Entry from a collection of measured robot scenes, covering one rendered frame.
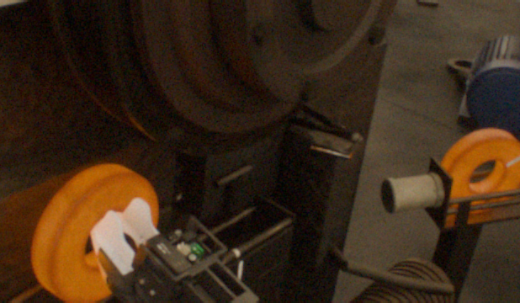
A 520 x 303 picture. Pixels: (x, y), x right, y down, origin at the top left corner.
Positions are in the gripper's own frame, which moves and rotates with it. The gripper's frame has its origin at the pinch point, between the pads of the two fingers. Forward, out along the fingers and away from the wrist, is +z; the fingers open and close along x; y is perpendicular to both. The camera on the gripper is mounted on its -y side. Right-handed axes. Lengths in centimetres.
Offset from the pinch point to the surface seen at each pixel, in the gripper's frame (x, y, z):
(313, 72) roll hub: -18.3, 19.4, -7.1
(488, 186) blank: -70, -12, -21
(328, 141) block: -41.2, -4.1, -2.7
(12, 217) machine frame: 6.7, -1.5, 5.9
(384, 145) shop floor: -184, -99, 34
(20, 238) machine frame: 5.9, -4.6, 5.1
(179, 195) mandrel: -19.8, -11.1, 4.7
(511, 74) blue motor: -218, -61, 16
